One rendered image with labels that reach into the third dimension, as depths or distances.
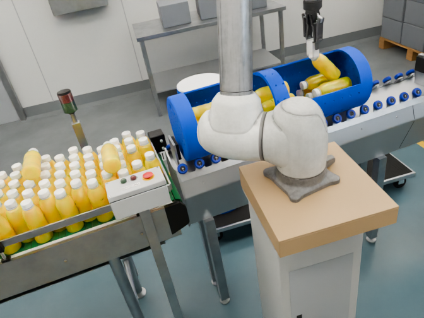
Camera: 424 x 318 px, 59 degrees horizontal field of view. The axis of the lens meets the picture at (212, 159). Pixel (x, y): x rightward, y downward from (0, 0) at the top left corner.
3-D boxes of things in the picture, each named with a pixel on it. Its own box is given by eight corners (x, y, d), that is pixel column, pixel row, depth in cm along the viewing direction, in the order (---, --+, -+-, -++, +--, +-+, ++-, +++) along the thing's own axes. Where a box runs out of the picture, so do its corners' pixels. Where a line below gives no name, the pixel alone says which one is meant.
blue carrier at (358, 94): (370, 115, 174) (376, 55, 158) (192, 174, 156) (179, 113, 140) (333, 93, 197) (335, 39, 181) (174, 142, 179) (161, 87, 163)
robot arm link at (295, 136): (325, 182, 111) (328, 117, 98) (264, 176, 116) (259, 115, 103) (328, 150, 123) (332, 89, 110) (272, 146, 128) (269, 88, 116)
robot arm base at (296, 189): (352, 176, 119) (353, 163, 116) (293, 204, 113) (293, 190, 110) (315, 150, 133) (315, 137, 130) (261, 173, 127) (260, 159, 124)
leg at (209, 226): (231, 301, 212) (215, 219, 178) (222, 306, 211) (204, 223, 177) (228, 294, 217) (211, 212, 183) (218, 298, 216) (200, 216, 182)
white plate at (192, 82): (178, 96, 203) (179, 98, 204) (228, 86, 205) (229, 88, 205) (174, 79, 226) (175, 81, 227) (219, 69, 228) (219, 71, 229)
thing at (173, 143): (184, 168, 164) (178, 144, 157) (178, 170, 164) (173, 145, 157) (178, 157, 172) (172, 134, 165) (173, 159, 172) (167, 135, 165)
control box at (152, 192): (171, 202, 134) (164, 178, 129) (116, 221, 130) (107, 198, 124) (164, 187, 142) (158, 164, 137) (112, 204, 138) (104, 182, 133)
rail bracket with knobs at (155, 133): (170, 154, 182) (164, 135, 176) (155, 158, 180) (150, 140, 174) (164, 144, 190) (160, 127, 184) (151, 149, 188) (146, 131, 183)
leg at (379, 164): (378, 241, 232) (388, 156, 198) (370, 244, 231) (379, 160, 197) (371, 235, 237) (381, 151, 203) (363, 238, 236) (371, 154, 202)
